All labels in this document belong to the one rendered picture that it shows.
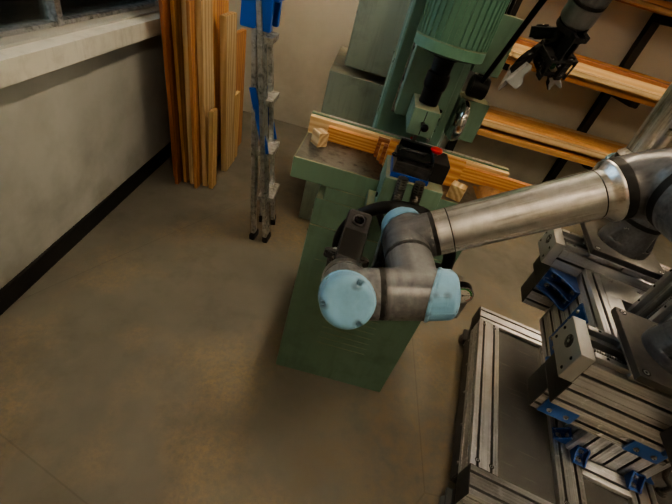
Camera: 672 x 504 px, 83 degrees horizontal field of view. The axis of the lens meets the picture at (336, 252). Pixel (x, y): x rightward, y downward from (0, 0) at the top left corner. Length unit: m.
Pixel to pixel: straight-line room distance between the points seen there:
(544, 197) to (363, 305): 0.32
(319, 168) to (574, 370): 0.78
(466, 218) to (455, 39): 0.49
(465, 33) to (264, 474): 1.35
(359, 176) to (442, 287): 0.54
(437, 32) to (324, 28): 2.50
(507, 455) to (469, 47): 1.21
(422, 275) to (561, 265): 0.98
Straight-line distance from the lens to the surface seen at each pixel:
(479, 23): 1.00
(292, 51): 3.52
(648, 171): 0.68
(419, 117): 1.06
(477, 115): 1.29
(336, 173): 1.00
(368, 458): 1.51
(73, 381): 1.63
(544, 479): 1.55
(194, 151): 2.39
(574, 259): 1.46
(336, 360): 1.50
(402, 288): 0.51
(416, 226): 0.61
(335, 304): 0.49
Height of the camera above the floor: 1.33
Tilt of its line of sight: 38 degrees down
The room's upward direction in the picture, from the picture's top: 17 degrees clockwise
